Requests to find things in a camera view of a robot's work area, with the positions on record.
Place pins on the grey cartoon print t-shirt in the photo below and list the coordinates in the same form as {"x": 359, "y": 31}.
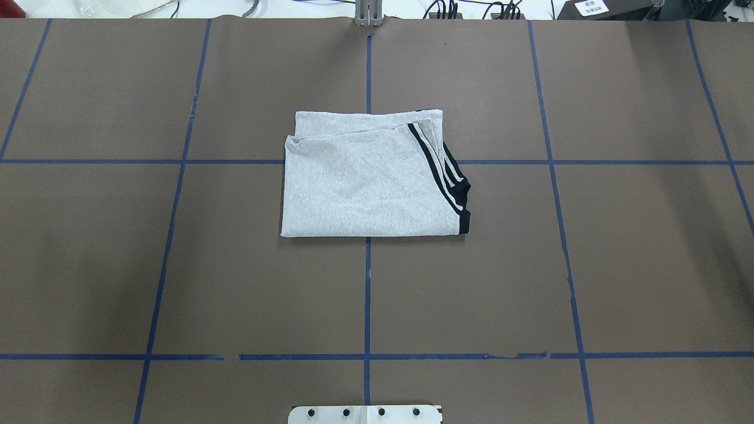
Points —
{"x": 372, "y": 175}

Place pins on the black box with label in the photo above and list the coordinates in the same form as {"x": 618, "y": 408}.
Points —
{"x": 605, "y": 10}

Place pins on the grey aluminium frame post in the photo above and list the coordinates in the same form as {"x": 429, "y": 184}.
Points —
{"x": 368, "y": 13}

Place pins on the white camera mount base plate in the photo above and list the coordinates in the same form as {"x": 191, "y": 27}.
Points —
{"x": 367, "y": 414}

